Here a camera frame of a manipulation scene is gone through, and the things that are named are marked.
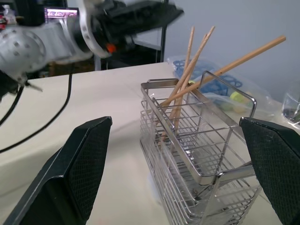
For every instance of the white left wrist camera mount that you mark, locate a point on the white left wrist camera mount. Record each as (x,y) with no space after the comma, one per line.
(85,32)

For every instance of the blue patterned toy tray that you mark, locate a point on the blue patterned toy tray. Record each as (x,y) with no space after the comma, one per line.
(180,63)

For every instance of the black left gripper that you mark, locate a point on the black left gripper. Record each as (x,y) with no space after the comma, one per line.
(114,25)

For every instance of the clear plastic plant wrapping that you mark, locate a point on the clear plastic plant wrapping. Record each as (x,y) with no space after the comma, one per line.
(291,105)

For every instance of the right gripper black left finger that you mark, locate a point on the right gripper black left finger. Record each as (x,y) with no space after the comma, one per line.
(70,178)

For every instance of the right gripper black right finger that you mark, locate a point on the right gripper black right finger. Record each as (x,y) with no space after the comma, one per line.
(279,164)

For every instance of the white plastic bottle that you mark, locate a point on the white plastic bottle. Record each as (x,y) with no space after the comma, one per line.
(9,14)

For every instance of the clear bag around toy tray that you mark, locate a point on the clear bag around toy tray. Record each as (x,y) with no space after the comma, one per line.
(257,103)

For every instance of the yellow-green round cap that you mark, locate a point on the yellow-green round cap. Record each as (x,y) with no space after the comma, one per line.
(236,96)

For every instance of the wooden chopstick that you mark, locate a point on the wooden chopstick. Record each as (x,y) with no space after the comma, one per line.
(188,54)
(202,44)
(257,52)

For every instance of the computer monitor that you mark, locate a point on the computer monitor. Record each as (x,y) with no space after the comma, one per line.
(61,14)

